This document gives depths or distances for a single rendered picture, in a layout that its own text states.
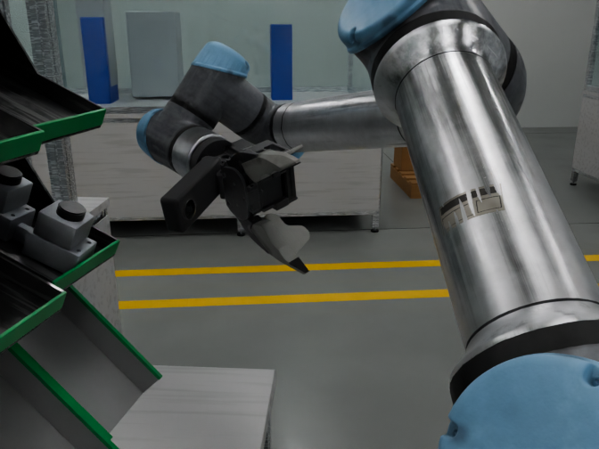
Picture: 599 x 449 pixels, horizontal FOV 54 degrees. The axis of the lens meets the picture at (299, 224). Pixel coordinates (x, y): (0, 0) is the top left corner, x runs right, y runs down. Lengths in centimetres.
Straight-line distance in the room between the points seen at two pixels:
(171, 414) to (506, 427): 78
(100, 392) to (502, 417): 60
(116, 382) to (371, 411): 176
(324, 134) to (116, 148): 351
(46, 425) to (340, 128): 49
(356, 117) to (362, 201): 359
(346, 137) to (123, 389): 44
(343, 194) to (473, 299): 395
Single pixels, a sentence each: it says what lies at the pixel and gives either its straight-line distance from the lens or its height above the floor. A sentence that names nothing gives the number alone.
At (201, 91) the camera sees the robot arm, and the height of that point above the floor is 137.
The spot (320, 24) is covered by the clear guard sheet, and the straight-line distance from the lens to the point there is 414.
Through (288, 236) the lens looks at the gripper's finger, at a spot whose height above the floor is 121.
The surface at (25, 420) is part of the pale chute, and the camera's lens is 72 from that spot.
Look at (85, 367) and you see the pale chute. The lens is 82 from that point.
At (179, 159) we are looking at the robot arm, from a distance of 81.
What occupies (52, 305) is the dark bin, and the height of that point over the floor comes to 120.
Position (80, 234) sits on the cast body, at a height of 124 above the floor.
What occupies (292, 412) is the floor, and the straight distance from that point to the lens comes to 246.
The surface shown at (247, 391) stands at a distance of 106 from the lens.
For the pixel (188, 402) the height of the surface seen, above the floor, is 86.
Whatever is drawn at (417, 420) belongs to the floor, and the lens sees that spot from 247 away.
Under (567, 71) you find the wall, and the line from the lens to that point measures 990.
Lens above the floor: 146
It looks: 19 degrees down
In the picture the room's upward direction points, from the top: straight up
